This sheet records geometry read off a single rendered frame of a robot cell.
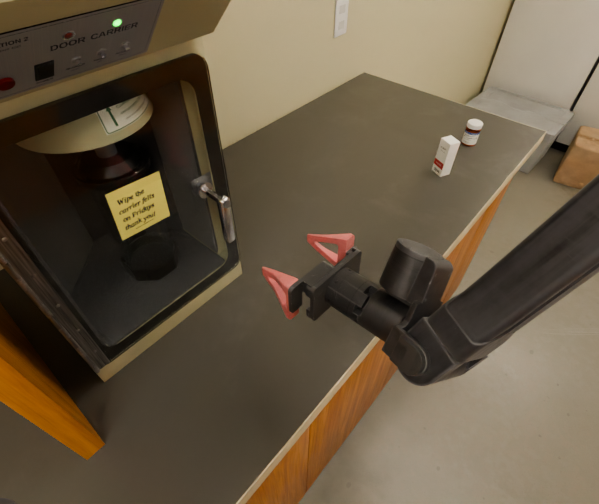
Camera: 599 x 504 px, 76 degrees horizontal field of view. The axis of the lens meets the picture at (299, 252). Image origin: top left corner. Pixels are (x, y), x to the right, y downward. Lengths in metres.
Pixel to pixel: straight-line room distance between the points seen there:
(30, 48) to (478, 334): 0.45
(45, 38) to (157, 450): 0.54
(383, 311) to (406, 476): 1.22
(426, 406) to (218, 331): 1.17
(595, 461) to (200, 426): 1.58
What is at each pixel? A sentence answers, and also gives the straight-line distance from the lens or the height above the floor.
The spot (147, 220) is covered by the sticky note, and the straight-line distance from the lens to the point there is 0.57.
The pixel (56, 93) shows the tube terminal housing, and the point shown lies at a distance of 0.48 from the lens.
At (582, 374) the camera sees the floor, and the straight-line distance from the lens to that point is 2.12.
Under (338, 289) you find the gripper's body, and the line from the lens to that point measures 0.50.
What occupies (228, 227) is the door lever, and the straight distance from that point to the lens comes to 0.61.
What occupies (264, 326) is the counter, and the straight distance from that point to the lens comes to 0.74.
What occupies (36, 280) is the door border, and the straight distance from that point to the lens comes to 0.55.
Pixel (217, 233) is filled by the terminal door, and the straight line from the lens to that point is 0.68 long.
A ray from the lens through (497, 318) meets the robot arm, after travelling 0.40.
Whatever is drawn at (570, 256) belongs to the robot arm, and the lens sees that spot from 0.38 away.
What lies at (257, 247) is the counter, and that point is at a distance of 0.87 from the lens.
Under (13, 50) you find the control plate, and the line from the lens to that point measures 0.38.
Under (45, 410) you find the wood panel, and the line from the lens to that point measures 0.58.
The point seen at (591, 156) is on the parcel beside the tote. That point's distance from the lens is 3.03.
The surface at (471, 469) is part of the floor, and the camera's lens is 1.73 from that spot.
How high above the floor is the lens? 1.57
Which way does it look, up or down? 47 degrees down
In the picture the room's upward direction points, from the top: straight up
